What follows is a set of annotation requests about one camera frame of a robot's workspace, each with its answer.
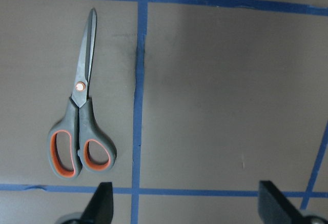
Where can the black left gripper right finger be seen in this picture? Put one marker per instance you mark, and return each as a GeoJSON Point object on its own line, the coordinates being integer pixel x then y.
{"type": "Point", "coordinates": [275, 208]}

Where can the grey orange scissors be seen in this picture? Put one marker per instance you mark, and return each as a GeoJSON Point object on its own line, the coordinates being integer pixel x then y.
{"type": "Point", "coordinates": [79, 121]}

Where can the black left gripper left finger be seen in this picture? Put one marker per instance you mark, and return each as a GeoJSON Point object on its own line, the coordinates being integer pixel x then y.
{"type": "Point", "coordinates": [99, 209]}

